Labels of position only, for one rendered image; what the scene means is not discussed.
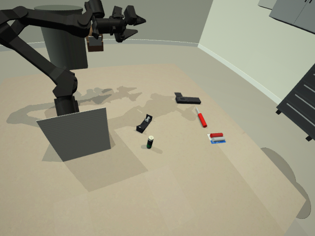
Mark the red screwdriver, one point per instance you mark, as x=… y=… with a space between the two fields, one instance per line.
x=202 y=120

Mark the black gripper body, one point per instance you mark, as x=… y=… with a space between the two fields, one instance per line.
x=118 y=26

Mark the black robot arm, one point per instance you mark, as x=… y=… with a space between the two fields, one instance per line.
x=78 y=25

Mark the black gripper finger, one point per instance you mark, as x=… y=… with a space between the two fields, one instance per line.
x=139 y=20
x=129 y=32

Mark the black cylindrical battery with green band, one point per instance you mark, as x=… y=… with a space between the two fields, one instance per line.
x=150 y=141

